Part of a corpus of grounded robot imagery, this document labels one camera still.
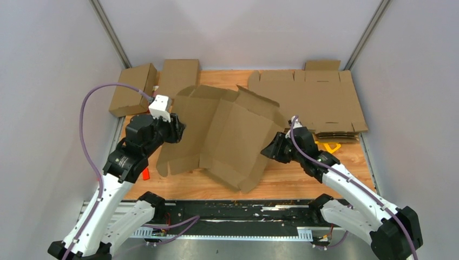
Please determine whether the stack of flat cardboard sheets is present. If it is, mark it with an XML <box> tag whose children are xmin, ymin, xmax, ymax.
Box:
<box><xmin>247</xmin><ymin>60</ymin><xmax>369</xmax><ymax>143</ymax></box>

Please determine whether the folded cardboard box upright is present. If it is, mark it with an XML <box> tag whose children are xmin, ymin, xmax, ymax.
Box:
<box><xmin>155</xmin><ymin>59</ymin><xmax>200</xmax><ymax>99</ymax></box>

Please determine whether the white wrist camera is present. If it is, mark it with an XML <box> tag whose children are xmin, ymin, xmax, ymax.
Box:
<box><xmin>148</xmin><ymin>95</ymin><xmax>172</xmax><ymax>122</ymax></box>
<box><xmin>285</xmin><ymin>121</ymin><xmax>303</xmax><ymax>139</ymax></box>

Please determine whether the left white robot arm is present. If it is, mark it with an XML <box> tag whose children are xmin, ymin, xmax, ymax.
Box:
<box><xmin>48</xmin><ymin>113</ymin><xmax>186</xmax><ymax>259</ymax></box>

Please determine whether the orange plastic piece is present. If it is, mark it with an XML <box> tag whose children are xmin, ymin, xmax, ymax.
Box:
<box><xmin>142</xmin><ymin>168</ymin><xmax>150</xmax><ymax>180</ymax></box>

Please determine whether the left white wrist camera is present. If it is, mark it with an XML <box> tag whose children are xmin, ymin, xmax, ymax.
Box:
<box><xmin>148</xmin><ymin>95</ymin><xmax>172</xmax><ymax>122</ymax></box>

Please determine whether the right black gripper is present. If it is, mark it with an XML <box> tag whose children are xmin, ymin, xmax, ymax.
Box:
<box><xmin>260</xmin><ymin>132</ymin><xmax>304</xmax><ymax>165</ymax></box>

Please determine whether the cardboard box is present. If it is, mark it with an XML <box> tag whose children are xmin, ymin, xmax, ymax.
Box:
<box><xmin>155</xmin><ymin>59</ymin><xmax>200</xmax><ymax>99</ymax></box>
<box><xmin>156</xmin><ymin>85</ymin><xmax>287</xmax><ymax>193</ymax></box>
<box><xmin>109</xmin><ymin>63</ymin><xmax>157</xmax><ymax>118</ymax></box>

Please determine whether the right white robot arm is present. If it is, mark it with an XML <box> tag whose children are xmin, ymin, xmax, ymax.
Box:
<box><xmin>261</xmin><ymin>127</ymin><xmax>423</xmax><ymax>259</ymax></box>

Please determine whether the yellow plastic wedge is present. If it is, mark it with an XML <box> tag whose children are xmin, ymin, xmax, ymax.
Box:
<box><xmin>315</xmin><ymin>141</ymin><xmax>342</xmax><ymax>154</ymax></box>

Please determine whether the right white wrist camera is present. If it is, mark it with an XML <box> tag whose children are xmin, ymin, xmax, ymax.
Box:
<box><xmin>285</xmin><ymin>121</ymin><xmax>303</xmax><ymax>139</ymax></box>

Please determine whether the pink white small item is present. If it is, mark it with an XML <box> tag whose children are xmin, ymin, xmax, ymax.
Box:
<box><xmin>152</xmin><ymin>86</ymin><xmax>159</xmax><ymax>97</ymax></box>

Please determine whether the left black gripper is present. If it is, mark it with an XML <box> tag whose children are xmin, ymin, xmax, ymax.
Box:
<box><xmin>143</xmin><ymin>112</ymin><xmax>187</xmax><ymax>157</ymax></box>

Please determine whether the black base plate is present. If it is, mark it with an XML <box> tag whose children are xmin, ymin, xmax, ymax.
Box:
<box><xmin>136</xmin><ymin>199</ymin><xmax>383</xmax><ymax>238</ymax></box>

